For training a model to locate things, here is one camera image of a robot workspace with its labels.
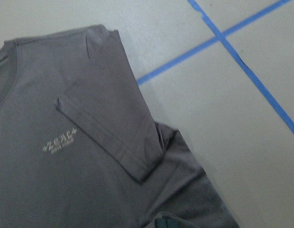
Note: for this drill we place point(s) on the crossing blue tape strip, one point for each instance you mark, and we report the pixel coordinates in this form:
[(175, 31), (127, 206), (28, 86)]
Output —
[(211, 41)]

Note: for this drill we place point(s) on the long blue tape strip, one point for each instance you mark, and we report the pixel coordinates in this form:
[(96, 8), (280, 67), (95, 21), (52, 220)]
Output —
[(221, 36)]

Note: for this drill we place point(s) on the dark brown t-shirt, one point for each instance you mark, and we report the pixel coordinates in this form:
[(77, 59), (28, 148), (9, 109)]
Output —
[(79, 147)]

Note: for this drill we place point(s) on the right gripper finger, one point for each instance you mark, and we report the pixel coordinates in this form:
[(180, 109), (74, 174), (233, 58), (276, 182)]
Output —
[(166, 218)]

